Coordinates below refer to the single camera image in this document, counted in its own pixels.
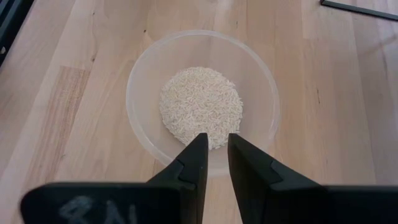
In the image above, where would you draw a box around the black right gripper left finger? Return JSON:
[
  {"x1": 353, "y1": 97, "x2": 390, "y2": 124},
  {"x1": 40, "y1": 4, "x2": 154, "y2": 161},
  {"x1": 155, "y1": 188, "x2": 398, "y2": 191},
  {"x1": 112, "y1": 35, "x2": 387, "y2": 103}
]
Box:
[{"x1": 20, "y1": 133, "x2": 209, "y2": 224}]

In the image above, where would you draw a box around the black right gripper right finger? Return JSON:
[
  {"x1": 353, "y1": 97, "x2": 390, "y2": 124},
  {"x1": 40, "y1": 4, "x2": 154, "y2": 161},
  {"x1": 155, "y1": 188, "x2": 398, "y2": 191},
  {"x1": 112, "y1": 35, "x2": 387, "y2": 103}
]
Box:
[{"x1": 227, "y1": 133, "x2": 398, "y2": 224}]

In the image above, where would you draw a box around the white rice heap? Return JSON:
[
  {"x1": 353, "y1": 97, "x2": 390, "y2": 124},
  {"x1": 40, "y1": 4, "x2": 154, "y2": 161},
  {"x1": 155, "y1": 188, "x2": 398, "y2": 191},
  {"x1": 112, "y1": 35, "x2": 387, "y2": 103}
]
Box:
[{"x1": 159, "y1": 66, "x2": 244, "y2": 151}]

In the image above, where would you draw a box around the translucent plastic bowl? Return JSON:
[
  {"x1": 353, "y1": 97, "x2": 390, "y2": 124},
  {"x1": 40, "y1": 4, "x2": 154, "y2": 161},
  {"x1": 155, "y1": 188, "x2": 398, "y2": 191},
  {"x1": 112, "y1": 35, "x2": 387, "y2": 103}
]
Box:
[{"x1": 125, "y1": 29, "x2": 280, "y2": 179}]

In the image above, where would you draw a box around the wooden shelf with black frame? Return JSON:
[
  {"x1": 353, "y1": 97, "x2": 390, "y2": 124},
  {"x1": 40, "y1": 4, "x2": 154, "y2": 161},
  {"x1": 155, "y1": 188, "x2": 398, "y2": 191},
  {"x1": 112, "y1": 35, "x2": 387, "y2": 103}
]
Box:
[{"x1": 320, "y1": 0, "x2": 398, "y2": 22}]

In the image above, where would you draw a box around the black aluminium table frame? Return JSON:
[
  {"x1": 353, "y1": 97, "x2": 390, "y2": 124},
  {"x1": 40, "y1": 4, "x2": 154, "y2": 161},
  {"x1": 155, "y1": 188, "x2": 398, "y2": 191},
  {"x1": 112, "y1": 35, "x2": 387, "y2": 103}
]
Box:
[{"x1": 0, "y1": 0, "x2": 34, "y2": 68}]

